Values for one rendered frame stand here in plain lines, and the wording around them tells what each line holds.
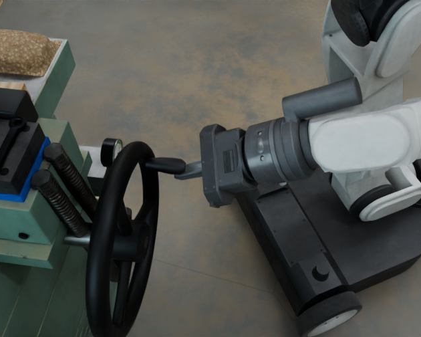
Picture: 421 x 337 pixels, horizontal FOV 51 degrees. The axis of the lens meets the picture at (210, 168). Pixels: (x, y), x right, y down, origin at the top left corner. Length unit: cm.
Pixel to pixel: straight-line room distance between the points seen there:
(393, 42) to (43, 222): 58
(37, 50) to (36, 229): 33
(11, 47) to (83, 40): 155
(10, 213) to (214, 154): 28
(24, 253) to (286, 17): 201
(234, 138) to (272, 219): 79
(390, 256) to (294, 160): 92
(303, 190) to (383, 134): 97
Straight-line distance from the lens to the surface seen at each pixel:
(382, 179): 131
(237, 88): 200
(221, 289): 149
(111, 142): 93
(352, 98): 56
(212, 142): 64
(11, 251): 63
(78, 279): 102
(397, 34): 77
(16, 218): 57
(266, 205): 141
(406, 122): 53
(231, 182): 61
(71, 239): 67
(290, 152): 57
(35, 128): 56
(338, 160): 54
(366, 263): 141
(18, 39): 80
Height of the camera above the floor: 139
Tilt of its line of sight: 55 degrees down
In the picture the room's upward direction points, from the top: straight up
